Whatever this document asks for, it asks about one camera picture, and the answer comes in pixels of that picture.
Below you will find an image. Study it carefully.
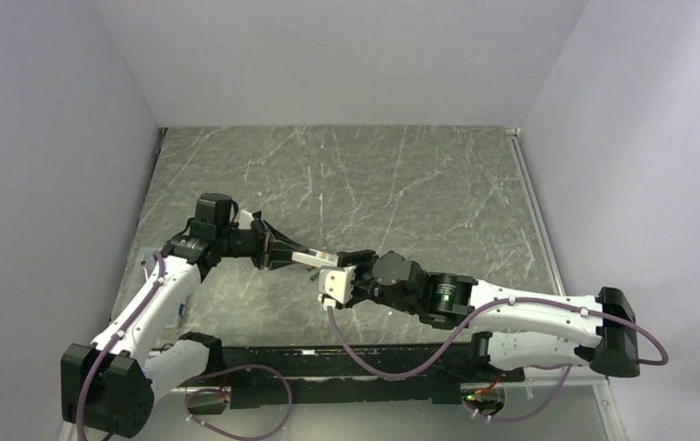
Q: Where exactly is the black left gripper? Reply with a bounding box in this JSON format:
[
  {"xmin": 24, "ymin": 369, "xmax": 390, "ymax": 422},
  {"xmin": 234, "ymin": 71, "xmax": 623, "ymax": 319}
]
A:
[{"xmin": 216, "ymin": 219, "xmax": 308, "ymax": 270}]

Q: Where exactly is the white remote control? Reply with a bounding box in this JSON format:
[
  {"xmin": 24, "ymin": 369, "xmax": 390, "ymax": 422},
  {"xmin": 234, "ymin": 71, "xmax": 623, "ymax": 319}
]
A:
[{"xmin": 290, "ymin": 249, "xmax": 339, "ymax": 268}]

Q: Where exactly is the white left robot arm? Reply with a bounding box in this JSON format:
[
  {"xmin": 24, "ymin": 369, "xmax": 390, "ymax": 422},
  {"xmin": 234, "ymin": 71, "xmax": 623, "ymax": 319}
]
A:
[{"xmin": 60, "ymin": 193, "xmax": 311, "ymax": 440}]

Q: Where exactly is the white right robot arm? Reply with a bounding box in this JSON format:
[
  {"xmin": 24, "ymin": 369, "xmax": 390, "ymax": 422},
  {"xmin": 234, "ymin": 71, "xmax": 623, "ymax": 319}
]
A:
[{"xmin": 318, "ymin": 250, "xmax": 641, "ymax": 381}]

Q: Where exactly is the clear plastic storage box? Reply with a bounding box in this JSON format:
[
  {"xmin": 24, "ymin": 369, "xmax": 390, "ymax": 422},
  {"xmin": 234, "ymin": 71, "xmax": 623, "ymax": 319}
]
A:
[{"xmin": 164, "ymin": 300, "xmax": 186, "ymax": 330}]

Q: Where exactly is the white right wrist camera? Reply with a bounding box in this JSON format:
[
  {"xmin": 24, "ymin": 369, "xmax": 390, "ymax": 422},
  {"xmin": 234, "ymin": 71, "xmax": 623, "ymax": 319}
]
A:
[{"xmin": 318, "ymin": 266, "xmax": 356, "ymax": 311}]

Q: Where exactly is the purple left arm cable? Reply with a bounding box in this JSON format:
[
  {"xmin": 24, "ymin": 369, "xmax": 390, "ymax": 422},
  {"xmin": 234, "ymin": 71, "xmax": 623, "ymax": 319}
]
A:
[{"xmin": 74, "ymin": 252, "xmax": 166, "ymax": 441}]

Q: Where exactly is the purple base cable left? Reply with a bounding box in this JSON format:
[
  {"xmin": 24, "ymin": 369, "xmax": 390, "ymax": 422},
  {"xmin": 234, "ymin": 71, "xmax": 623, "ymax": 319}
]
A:
[{"xmin": 184, "ymin": 365, "xmax": 293, "ymax": 441}]

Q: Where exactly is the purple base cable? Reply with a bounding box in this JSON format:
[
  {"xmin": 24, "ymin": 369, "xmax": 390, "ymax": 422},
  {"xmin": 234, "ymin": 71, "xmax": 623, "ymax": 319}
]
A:
[
  {"xmin": 463, "ymin": 364, "xmax": 572, "ymax": 424},
  {"xmin": 184, "ymin": 365, "xmax": 293, "ymax": 441}
]

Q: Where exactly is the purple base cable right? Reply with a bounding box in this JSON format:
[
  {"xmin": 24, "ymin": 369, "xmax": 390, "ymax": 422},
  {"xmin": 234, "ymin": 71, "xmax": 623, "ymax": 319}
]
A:
[{"xmin": 463, "ymin": 364, "xmax": 572, "ymax": 424}]

